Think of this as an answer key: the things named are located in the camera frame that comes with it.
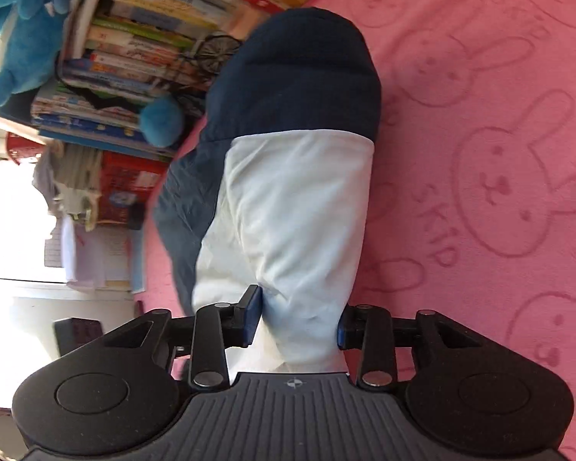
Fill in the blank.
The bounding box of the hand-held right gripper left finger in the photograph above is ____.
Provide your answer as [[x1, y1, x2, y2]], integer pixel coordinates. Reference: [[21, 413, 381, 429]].
[[103, 284, 263, 391]]

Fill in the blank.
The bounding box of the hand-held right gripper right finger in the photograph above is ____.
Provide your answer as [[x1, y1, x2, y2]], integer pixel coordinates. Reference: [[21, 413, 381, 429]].
[[336, 303, 482, 391]]

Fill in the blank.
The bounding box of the navy and white jacket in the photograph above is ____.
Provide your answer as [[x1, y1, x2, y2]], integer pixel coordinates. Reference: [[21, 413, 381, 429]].
[[154, 7, 382, 375]]

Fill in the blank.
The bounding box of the light blue leaflet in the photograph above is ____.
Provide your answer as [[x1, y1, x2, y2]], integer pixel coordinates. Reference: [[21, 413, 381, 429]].
[[132, 229, 148, 295]]

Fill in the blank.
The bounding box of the small black box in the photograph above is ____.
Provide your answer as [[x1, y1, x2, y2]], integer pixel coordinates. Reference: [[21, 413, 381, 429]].
[[127, 202, 148, 231]]

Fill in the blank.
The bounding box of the white printed sheet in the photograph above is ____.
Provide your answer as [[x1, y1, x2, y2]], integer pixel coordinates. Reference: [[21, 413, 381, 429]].
[[43, 216, 134, 292]]

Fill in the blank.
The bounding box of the red plastic crate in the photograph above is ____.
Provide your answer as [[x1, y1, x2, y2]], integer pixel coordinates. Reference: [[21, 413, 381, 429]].
[[5, 132, 170, 226]]

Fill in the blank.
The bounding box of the blue plush ball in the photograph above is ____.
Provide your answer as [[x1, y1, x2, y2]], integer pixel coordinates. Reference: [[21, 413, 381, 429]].
[[139, 96, 185, 149]]

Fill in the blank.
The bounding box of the stack of papers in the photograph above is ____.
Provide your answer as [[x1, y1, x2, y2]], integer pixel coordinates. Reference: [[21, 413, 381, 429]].
[[31, 143, 107, 231]]

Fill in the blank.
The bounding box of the pink rabbit print blanket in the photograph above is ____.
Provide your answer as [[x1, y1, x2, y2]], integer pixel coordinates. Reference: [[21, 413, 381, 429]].
[[133, 0, 576, 461]]

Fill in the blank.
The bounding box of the miniature bicycle model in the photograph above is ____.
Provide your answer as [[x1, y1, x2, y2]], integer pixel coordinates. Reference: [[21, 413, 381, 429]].
[[173, 33, 244, 106]]

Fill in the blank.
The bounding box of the row of upright books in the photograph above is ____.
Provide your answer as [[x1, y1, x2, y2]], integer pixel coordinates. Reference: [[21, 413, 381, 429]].
[[31, 0, 291, 161]]

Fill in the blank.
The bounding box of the blue plush toy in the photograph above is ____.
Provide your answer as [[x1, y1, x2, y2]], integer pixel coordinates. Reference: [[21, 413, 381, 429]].
[[0, 0, 101, 107]]

